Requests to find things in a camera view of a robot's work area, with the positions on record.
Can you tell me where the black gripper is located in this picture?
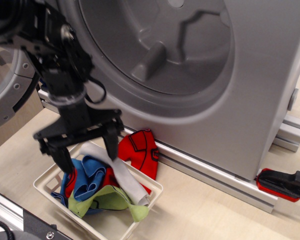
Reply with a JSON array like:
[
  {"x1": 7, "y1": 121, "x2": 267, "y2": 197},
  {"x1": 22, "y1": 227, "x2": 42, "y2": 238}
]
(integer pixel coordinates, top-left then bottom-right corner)
[{"x1": 33, "y1": 100, "x2": 124, "y2": 173}]

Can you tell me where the white plastic laundry basket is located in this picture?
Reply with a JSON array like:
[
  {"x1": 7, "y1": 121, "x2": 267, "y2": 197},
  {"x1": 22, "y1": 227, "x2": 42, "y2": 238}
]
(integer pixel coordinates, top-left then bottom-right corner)
[{"x1": 33, "y1": 160, "x2": 163, "y2": 240}]

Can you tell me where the grey toy washing machine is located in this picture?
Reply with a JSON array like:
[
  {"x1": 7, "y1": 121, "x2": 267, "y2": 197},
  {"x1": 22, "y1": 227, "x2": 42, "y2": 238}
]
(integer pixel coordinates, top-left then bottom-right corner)
[{"x1": 51, "y1": 0, "x2": 300, "y2": 180}]

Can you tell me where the blue miniature garment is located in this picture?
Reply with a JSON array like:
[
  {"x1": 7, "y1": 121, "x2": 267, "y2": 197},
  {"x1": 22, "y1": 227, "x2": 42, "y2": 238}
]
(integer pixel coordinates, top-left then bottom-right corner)
[{"x1": 50, "y1": 155, "x2": 107, "y2": 218}]

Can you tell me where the short aluminium extrusion block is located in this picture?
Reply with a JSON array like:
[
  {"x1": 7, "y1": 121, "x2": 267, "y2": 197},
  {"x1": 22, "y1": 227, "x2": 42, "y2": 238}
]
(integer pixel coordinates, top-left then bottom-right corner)
[{"x1": 273, "y1": 114, "x2": 300, "y2": 152}]

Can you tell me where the red black clamp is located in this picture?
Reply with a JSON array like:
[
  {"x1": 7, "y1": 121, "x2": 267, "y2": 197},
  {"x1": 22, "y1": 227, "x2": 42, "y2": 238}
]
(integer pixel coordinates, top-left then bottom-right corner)
[{"x1": 255, "y1": 168, "x2": 300, "y2": 203}]

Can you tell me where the aluminium extrusion rail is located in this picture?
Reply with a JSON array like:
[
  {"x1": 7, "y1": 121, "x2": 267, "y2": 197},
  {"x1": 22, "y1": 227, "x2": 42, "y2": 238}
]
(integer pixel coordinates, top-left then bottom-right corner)
[{"x1": 37, "y1": 89, "x2": 279, "y2": 214}]

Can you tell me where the aluminium frame rail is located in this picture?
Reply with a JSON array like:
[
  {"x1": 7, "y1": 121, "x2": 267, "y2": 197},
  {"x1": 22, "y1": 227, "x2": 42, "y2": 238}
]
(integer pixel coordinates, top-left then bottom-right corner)
[{"x1": 0, "y1": 194, "x2": 24, "y2": 231}]

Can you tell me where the light green miniature garment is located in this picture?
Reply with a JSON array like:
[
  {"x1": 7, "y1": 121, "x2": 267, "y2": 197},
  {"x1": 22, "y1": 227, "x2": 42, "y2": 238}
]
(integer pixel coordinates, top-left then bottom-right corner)
[{"x1": 68, "y1": 185, "x2": 149, "y2": 223}]

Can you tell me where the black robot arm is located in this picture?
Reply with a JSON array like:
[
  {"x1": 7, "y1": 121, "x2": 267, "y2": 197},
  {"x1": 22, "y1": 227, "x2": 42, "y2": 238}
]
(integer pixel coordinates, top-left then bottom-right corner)
[{"x1": 0, "y1": 0, "x2": 124, "y2": 174}]

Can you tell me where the black braided cable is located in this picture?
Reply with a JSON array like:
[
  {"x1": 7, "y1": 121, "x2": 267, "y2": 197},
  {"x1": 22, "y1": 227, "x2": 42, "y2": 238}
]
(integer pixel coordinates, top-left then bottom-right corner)
[{"x1": 0, "y1": 218, "x2": 16, "y2": 240}]

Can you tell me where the red miniature shirt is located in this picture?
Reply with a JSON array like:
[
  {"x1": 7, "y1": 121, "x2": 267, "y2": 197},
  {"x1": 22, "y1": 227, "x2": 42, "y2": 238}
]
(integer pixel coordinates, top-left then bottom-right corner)
[{"x1": 118, "y1": 129, "x2": 159, "y2": 180}]

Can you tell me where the black metal bracket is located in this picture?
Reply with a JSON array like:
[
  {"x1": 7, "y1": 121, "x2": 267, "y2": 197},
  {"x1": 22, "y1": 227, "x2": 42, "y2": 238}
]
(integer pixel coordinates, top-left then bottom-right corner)
[{"x1": 23, "y1": 209, "x2": 71, "y2": 240}]

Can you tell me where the round washing machine door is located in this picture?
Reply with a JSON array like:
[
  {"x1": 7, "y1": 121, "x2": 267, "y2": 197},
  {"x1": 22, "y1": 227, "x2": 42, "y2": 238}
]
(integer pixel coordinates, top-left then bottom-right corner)
[{"x1": 0, "y1": 47, "x2": 39, "y2": 127}]

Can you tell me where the grey white cloth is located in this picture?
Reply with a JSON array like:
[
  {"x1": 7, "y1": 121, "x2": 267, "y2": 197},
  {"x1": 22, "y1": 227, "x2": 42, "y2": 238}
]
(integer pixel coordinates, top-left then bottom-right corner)
[{"x1": 79, "y1": 142, "x2": 150, "y2": 206}]

